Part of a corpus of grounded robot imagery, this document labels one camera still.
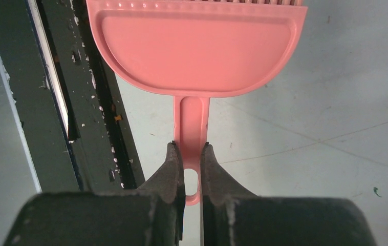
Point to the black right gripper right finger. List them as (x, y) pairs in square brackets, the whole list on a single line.
[(232, 215)]

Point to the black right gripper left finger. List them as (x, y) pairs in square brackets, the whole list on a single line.
[(149, 215)]

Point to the pink hand brush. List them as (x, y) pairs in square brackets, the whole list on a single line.
[(195, 51)]

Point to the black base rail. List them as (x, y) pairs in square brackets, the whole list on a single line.
[(66, 99)]

